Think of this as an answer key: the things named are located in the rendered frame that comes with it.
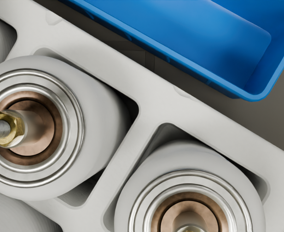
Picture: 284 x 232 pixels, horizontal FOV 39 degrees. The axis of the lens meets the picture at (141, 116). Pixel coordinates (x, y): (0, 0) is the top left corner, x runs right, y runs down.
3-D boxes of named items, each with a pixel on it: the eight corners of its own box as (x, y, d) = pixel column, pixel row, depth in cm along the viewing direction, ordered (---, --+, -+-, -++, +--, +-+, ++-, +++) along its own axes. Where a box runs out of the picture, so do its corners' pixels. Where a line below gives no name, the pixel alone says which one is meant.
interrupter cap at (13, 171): (104, 94, 26) (102, 93, 25) (61, 205, 26) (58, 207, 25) (-3, 52, 26) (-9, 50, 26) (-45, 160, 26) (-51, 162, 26)
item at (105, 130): (145, 99, 43) (124, 84, 25) (113, 183, 43) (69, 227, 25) (63, 68, 44) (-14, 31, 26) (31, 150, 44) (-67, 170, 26)
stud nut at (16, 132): (29, 121, 23) (23, 121, 22) (18, 149, 23) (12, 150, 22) (-3, 108, 23) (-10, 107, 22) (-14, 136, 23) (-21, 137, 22)
